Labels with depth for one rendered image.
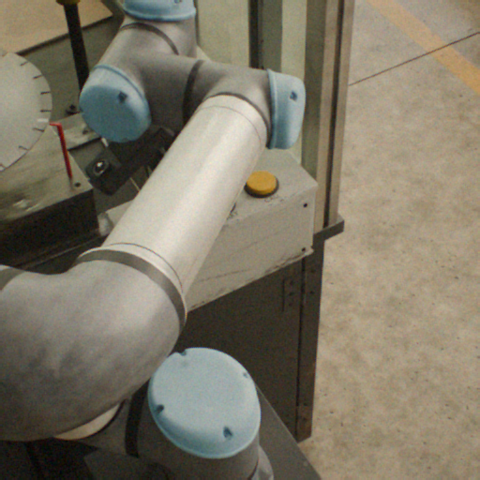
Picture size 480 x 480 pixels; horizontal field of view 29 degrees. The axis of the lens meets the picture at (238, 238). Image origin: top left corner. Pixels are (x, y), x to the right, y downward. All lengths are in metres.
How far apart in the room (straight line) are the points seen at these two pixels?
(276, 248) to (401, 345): 0.94
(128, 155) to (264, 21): 0.29
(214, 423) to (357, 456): 1.12
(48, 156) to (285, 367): 0.60
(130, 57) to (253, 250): 0.46
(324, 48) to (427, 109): 1.65
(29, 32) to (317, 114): 0.77
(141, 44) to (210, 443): 0.42
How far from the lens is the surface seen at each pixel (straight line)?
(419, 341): 2.26
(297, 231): 1.36
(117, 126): 0.95
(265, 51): 1.31
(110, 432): 1.04
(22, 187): 1.42
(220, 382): 1.01
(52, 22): 1.90
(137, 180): 1.50
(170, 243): 0.71
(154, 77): 0.94
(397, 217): 2.51
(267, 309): 1.55
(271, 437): 1.24
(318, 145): 1.32
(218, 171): 0.79
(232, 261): 1.32
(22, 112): 1.39
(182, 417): 0.99
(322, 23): 1.19
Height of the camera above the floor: 1.82
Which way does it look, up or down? 48 degrees down
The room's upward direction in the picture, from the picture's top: 2 degrees counter-clockwise
